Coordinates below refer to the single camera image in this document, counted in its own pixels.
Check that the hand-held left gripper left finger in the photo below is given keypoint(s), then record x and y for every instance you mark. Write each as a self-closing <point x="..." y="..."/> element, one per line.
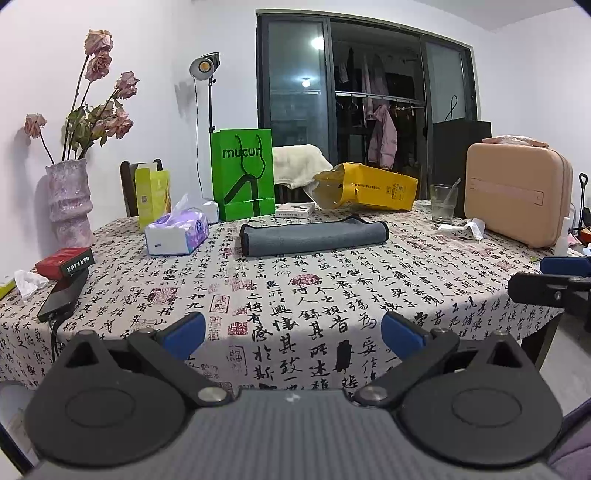
<point x="183" y="333"/>

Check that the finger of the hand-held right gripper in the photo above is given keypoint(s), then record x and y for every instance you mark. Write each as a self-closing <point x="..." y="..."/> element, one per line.
<point x="565" y="266"/>
<point x="545" y="288"/>

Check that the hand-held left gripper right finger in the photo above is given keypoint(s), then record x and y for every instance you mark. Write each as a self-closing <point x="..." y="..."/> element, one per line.
<point x="402" y="334"/>

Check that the grey towel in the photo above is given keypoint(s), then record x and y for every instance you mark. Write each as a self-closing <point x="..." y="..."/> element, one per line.
<point x="314" y="237"/>

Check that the white spray bottle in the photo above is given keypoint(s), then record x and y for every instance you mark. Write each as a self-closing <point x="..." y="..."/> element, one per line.
<point x="562" y="237"/>

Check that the pink suitcase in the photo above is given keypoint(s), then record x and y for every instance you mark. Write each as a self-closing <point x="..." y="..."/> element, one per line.
<point x="512" y="194"/>

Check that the purple tissue pack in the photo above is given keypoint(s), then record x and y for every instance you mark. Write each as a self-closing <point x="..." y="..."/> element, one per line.
<point x="178" y="233"/>

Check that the crumpled white tissue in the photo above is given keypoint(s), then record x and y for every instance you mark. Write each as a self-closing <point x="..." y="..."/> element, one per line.
<point x="30" y="281"/>
<point x="464" y="228"/>

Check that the calligraphy print tablecloth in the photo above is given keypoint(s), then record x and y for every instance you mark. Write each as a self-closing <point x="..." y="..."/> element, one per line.
<point x="295" y="286"/>

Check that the small white box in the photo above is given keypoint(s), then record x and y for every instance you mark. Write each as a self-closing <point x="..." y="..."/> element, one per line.
<point x="211" y="211"/>

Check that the black power bank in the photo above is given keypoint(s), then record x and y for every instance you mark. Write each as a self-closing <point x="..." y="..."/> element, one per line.
<point x="62" y="295"/>

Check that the clear drinking glass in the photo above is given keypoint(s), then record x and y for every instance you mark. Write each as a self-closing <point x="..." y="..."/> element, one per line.
<point x="443" y="205"/>

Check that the pink plastic package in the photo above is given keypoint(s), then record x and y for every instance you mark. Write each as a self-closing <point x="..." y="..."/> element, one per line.
<point x="515" y="141"/>

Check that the clear drinking straw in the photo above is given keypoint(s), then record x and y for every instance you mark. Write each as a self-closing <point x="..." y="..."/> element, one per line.
<point x="453" y="187"/>

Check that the red and black box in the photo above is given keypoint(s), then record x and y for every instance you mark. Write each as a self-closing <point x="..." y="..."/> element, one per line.
<point x="64" y="262"/>

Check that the yellow-green carton box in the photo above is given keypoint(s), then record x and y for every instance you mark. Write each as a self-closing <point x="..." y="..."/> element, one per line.
<point x="152" y="194"/>

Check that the yellow paper bag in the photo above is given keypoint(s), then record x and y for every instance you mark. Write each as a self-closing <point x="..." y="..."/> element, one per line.
<point x="374" y="187"/>

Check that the dark wooden chair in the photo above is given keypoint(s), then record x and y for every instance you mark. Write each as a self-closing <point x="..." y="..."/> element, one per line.
<point x="128" y="189"/>

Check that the black cabinet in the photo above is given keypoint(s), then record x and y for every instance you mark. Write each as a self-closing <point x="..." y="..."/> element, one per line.
<point x="461" y="147"/>

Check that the green paper bag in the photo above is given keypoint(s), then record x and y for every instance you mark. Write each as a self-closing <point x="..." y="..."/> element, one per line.
<point x="240" y="184"/>

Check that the flat white box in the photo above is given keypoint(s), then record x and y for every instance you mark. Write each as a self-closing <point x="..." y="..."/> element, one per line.
<point x="295" y="210"/>

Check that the purple cloth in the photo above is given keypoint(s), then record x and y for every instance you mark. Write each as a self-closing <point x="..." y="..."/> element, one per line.
<point x="572" y="450"/>

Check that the pink ceramic vase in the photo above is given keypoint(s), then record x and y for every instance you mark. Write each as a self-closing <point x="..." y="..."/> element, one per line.
<point x="69" y="203"/>

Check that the cream blanket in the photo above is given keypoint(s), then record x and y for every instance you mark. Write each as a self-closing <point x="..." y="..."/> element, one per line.
<point x="298" y="166"/>

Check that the pink hanging jacket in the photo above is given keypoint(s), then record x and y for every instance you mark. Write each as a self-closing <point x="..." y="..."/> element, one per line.
<point x="382" y="136"/>

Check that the dried pink roses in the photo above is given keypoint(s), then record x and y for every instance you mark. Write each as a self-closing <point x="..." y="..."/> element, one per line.
<point x="99" y="115"/>

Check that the pink hanging shirt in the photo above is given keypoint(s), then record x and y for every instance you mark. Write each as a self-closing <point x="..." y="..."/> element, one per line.
<point x="371" y="85"/>

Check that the studio floor lamp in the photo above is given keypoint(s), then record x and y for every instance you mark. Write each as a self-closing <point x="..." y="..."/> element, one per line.
<point x="207" y="69"/>

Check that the black sliding glass door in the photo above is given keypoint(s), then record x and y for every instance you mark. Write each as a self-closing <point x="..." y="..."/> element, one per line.
<point x="295" y="83"/>

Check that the clothes drying rail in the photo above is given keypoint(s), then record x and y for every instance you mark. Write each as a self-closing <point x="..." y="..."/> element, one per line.
<point x="378" y="97"/>

